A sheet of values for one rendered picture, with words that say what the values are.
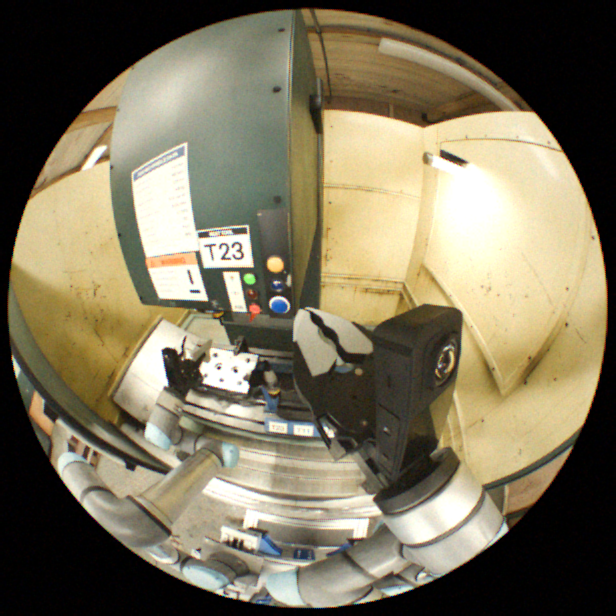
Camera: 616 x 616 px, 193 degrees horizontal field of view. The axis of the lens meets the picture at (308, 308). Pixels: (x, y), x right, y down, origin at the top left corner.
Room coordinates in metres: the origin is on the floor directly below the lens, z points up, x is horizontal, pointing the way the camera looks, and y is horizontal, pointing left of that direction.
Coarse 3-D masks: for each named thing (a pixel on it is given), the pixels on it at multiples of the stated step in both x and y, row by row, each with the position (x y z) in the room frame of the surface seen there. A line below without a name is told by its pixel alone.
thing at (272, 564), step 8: (280, 544) -0.41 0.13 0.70; (288, 552) -0.42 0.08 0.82; (320, 552) -0.44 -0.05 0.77; (264, 560) -0.43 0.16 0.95; (272, 560) -0.42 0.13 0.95; (280, 560) -0.42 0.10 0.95; (288, 560) -0.42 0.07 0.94; (296, 560) -0.42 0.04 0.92; (304, 560) -0.43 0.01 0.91; (312, 560) -0.43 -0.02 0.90; (264, 568) -0.49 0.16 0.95; (272, 568) -0.48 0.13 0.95; (280, 568) -0.47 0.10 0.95; (288, 568) -0.47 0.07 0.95; (264, 576) -0.55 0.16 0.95; (272, 600) -0.54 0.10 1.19
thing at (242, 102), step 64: (192, 64) 0.30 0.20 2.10; (256, 64) 0.29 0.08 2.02; (128, 128) 0.31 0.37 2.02; (192, 128) 0.30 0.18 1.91; (256, 128) 0.29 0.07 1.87; (320, 128) 0.75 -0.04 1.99; (128, 192) 0.31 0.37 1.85; (192, 192) 0.30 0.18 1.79; (256, 192) 0.29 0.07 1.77; (128, 256) 0.32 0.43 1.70; (256, 256) 0.29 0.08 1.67
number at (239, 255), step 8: (216, 240) 0.29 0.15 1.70; (224, 240) 0.29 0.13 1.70; (232, 240) 0.29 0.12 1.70; (240, 240) 0.29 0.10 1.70; (224, 248) 0.29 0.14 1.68; (232, 248) 0.29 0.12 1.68; (240, 248) 0.29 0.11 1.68; (224, 256) 0.29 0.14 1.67; (232, 256) 0.29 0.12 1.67; (240, 256) 0.29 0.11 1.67
